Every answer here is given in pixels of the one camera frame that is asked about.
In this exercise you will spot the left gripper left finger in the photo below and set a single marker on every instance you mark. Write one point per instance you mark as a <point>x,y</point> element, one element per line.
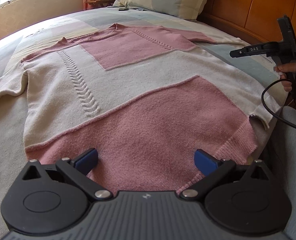
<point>47,199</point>

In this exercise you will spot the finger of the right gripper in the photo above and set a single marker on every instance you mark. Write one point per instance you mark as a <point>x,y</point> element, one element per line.
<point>238,53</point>

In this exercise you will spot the operator right hand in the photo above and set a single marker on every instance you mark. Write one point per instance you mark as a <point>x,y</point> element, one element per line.
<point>286,70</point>

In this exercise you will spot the wooden headboard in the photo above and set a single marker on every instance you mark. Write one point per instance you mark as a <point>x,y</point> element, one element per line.
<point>253,21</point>

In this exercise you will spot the wooden nightstand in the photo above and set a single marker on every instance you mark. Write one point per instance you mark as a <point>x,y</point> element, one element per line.
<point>99,3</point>

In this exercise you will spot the pink and white knit sweater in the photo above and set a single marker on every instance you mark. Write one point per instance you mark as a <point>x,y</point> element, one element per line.
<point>146,97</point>

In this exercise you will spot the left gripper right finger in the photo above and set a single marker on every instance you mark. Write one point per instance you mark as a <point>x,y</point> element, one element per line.
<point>241,199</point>

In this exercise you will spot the patchwork pastel bed sheet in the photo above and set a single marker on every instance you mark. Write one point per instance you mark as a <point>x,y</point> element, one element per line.
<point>13,109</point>

